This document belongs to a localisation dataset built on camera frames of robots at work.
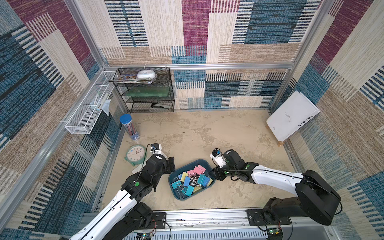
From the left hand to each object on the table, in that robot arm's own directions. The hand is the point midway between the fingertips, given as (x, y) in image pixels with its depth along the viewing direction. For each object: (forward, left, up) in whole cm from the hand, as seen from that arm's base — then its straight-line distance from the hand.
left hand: (167, 158), depth 77 cm
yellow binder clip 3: (-7, -22, -14) cm, 27 cm away
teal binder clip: (-8, -4, -15) cm, 17 cm away
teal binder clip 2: (-12, -11, -13) cm, 21 cm away
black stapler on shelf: (+44, +11, -4) cm, 45 cm away
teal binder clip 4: (-7, -17, -11) cm, 22 cm away
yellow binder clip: (-4, -8, -13) cm, 16 cm away
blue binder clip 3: (-8, -20, -12) cm, 24 cm away
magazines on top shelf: (+44, +23, +18) cm, 53 cm away
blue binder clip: (-4, -6, -14) cm, 15 cm away
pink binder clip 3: (-2, -12, -14) cm, 19 cm away
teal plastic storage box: (-13, -4, -16) cm, 21 cm away
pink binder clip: (-1, -17, -11) cm, 20 cm away
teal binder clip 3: (-11, -8, -16) cm, 21 cm away
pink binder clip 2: (0, -18, -13) cm, 22 cm away
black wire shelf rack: (+52, +19, +4) cm, 55 cm away
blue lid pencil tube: (+23, +26, +3) cm, 35 cm away
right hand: (-2, -23, -11) cm, 26 cm away
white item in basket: (+21, +32, +17) cm, 42 cm away
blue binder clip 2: (-7, -10, -13) cm, 18 cm away
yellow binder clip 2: (-11, -15, -15) cm, 23 cm away
